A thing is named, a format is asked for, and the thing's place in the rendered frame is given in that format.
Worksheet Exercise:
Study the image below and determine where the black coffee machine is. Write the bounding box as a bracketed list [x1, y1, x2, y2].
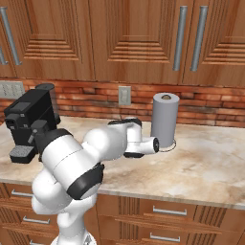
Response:
[3, 82, 62, 165]

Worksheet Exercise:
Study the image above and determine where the grey light switch plate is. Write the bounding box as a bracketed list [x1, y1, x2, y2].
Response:
[0, 79, 26, 100]

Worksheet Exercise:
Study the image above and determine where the grey cupboard door handle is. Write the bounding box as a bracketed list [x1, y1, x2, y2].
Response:
[0, 45, 9, 66]
[189, 5, 210, 73]
[0, 6, 23, 67]
[172, 5, 189, 72]

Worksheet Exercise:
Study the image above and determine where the grey wall outlet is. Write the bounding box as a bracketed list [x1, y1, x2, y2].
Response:
[118, 84, 132, 107]

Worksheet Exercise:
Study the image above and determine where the wooden drawer front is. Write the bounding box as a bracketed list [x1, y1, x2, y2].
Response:
[0, 200, 62, 234]
[0, 227, 61, 245]
[97, 213, 245, 245]
[0, 182, 43, 207]
[95, 193, 245, 228]

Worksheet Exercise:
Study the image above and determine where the grey paper towel roll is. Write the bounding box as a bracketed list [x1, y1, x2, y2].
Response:
[149, 92, 181, 153]

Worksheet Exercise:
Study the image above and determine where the wooden upper cupboard door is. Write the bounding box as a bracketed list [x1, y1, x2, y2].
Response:
[0, 0, 17, 79]
[181, 0, 245, 89]
[88, 0, 189, 85]
[0, 0, 96, 81]

